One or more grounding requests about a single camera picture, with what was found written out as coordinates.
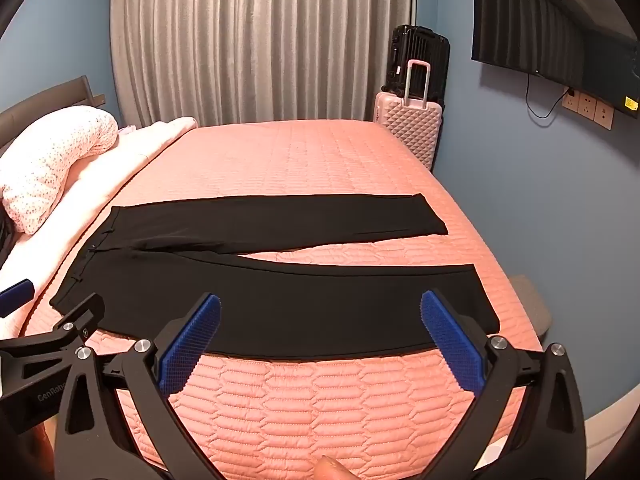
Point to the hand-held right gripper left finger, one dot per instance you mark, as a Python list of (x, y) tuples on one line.
[(187, 345)]

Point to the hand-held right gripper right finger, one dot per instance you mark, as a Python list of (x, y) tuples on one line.
[(452, 340)]

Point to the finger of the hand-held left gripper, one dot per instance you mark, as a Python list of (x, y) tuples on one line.
[(75, 317), (15, 296)]

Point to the black pants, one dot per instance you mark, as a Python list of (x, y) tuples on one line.
[(300, 300)]

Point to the person's right hand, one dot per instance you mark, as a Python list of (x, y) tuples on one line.
[(335, 471)]

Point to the grey bench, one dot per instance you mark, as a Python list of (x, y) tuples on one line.
[(532, 305)]

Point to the pale pink blanket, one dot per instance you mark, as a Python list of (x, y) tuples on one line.
[(145, 145)]

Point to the grey bed headboard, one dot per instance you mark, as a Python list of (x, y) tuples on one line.
[(50, 97)]

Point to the pink quilted bed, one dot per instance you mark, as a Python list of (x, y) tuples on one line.
[(300, 160)]

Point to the pink suitcase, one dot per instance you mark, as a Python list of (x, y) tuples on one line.
[(412, 125)]

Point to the black suitcase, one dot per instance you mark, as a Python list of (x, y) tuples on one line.
[(420, 50)]

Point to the grey pleated curtain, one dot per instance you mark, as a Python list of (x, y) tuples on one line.
[(260, 40)]

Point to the beige wall socket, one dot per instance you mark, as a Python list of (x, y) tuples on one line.
[(604, 116), (571, 101), (587, 108)]

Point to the wall-mounted television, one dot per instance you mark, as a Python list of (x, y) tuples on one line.
[(550, 20)]

